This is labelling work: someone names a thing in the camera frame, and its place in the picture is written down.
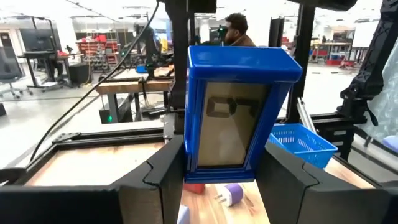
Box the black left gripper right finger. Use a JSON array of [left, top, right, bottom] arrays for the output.
[[256, 141, 398, 224]]

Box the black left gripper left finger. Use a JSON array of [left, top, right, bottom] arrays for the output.
[[0, 135, 187, 224]]

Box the lavender power adapter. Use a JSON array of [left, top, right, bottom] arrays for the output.
[[177, 204, 191, 224]]

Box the purple and white wall charger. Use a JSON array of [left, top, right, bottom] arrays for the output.
[[214, 183, 244, 208]]

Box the blue digital clock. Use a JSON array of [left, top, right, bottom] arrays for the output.
[[183, 45, 304, 184]]

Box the grey office chair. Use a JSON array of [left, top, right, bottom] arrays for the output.
[[0, 46, 34, 100]]

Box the blue plastic basket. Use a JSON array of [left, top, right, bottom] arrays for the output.
[[267, 123, 339, 169]]

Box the wooden workbench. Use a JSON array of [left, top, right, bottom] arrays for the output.
[[95, 65, 174, 124]]

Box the red parts bin shelf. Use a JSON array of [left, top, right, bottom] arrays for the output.
[[76, 33, 121, 65]]

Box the person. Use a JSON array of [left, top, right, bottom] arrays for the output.
[[223, 12, 256, 47]]

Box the black standing desk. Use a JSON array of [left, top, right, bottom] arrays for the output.
[[17, 51, 85, 91]]

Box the black computer monitor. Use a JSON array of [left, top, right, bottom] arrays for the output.
[[20, 27, 60, 52]]

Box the red wall charger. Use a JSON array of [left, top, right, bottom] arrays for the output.
[[183, 183, 206, 195]]

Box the black aluminium rig frame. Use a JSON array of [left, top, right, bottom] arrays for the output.
[[12, 0, 383, 187]]

